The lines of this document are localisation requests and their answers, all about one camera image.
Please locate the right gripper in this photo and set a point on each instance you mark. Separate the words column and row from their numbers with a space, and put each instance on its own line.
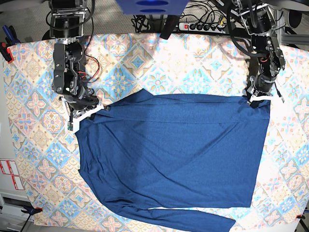
column 86, row 103

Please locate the round black base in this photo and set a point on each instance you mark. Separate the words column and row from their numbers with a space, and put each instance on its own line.
column 46, row 36

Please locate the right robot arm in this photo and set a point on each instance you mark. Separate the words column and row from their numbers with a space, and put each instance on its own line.
column 66, row 20

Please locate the blue clamp upper left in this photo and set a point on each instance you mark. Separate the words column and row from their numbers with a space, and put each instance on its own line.
column 11, row 37

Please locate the red-black clamp upper left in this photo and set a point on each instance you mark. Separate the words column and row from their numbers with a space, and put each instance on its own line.
column 6, row 53

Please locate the patterned tile tablecloth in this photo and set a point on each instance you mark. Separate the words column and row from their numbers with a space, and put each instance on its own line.
column 47, row 155

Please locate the black clamp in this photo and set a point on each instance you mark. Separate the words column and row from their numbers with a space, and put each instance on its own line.
column 300, row 217
column 30, row 210

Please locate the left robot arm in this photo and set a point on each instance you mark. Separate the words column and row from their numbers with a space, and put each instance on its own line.
column 260, row 26

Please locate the black clamp lower right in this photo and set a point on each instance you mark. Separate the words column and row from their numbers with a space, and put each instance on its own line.
column 300, row 217

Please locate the black clamp lower left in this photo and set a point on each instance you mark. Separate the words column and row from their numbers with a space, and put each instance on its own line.
column 30, row 210

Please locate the blue long-sleeve T-shirt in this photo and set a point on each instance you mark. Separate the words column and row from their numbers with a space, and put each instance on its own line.
column 160, row 159

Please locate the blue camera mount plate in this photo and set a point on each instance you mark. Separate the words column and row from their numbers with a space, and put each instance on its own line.
column 152, row 7

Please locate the white power strip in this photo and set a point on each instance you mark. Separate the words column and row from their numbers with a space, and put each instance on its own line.
column 203, row 27

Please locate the red-white label stickers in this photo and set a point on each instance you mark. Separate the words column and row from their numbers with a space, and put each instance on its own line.
column 9, row 172

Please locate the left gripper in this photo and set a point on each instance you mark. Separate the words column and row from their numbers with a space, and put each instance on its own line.
column 259, row 91

